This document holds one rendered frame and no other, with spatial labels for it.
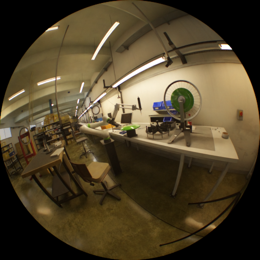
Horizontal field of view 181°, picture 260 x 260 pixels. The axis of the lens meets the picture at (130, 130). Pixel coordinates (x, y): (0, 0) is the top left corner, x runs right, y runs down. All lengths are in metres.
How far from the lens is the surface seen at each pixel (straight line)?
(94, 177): 1.14
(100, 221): 1.50
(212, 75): 1.72
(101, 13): 3.14
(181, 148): 0.82
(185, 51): 1.70
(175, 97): 1.10
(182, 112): 1.02
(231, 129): 1.79
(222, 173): 1.01
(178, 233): 1.37
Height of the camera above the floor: 1.32
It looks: 14 degrees down
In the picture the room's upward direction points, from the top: 11 degrees counter-clockwise
